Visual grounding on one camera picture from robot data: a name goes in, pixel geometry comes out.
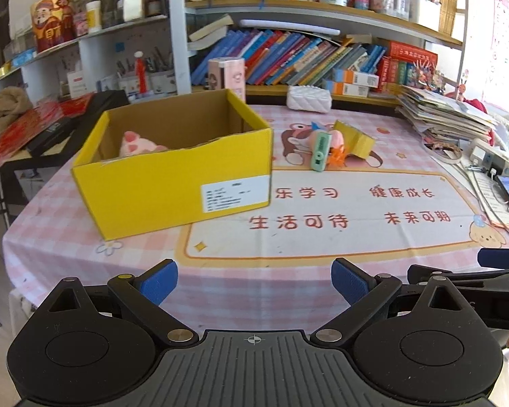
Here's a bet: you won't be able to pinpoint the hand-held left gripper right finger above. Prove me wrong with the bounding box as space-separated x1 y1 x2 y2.
309 258 471 346

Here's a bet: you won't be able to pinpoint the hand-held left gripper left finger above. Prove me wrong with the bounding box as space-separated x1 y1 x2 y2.
38 258 198 346

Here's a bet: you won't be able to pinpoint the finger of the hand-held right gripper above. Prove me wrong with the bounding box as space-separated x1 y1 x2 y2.
407 264 509 291
477 246 509 269

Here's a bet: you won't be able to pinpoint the yellow cardboard box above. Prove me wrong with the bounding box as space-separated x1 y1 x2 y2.
71 88 275 241

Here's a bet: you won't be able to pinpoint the white paper sheets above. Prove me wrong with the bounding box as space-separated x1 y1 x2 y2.
433 153 509 238

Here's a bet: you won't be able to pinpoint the pink checked printed tablecloth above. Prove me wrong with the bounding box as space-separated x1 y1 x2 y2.
2 104 509 348

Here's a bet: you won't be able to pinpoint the white power strip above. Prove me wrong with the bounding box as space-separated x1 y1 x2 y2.
467 138 509 179

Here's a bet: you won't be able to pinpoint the orange small toy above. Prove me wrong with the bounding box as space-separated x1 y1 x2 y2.
328 148 349 169

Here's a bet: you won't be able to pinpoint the green rectangular toy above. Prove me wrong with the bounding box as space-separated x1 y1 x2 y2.
313 131 332 171

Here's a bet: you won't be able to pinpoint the pink plush toy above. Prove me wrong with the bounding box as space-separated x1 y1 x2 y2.
119 131 170 158

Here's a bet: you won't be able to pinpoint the stack of booklets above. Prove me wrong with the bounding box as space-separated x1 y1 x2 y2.
396 85 499 147

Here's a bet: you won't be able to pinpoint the white quilted purse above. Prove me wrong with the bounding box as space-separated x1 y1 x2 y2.
287 85 333 113

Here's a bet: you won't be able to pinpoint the black case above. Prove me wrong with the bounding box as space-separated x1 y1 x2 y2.
25 90 130 157

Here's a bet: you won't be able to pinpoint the blue orange white box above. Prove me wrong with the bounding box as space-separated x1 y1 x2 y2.
322 80 370 97
332 69 380 86

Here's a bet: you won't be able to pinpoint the colourful paper figure decoration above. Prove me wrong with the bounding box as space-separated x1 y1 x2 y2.
411 60 448 94

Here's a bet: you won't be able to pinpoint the red paper cuttings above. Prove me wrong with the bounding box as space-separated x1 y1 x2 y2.
0 95 96 164

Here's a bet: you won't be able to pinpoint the red and green upright books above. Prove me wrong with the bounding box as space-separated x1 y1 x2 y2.
377 57 420 91

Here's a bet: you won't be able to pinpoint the pink cartoon cylinder container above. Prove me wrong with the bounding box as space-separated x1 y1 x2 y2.
208 57 247 104

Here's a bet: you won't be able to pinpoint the red thick dictionary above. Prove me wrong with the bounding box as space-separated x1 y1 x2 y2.
386 41 438 62

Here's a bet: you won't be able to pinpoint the brown towel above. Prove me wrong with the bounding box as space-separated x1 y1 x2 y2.
0 87 35 137

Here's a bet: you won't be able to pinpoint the row of leaning colourful books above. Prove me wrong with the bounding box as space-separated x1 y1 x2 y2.
190 30 387 88

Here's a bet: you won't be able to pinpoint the worn beige book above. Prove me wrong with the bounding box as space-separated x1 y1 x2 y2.
189 15 234 40
188 36 228 51

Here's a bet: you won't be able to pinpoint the white wooden bookshelf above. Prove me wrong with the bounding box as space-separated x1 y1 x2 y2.
0 0 469 109

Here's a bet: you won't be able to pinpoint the white pen holder box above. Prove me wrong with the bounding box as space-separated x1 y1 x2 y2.
408 0 442 26

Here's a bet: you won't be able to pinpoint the row of yellow spined books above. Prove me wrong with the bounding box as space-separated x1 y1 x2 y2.
439 0 467 37

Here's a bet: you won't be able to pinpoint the white paper roll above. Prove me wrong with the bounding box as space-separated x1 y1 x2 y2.
241 19 340 37

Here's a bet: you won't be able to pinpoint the fortune god gift box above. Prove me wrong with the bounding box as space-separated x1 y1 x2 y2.
33 0 76 54

